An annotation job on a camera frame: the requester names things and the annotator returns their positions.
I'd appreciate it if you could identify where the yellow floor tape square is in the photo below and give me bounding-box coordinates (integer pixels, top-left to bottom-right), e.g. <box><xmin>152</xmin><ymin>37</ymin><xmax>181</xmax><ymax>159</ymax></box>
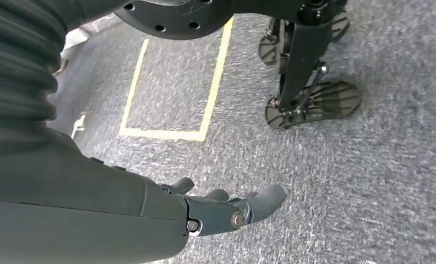
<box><xmin>118</xmin><ymin>17</ymin><xmax>235</xmax><ymax>143</ymax></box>

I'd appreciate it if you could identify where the black robot right foot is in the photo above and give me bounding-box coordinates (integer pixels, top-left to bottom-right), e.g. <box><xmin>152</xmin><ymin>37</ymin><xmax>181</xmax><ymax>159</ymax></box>
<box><xmin>264</xmin><ymin>79</ymin><xmax>363</xmax><ymax>131</ymax></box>

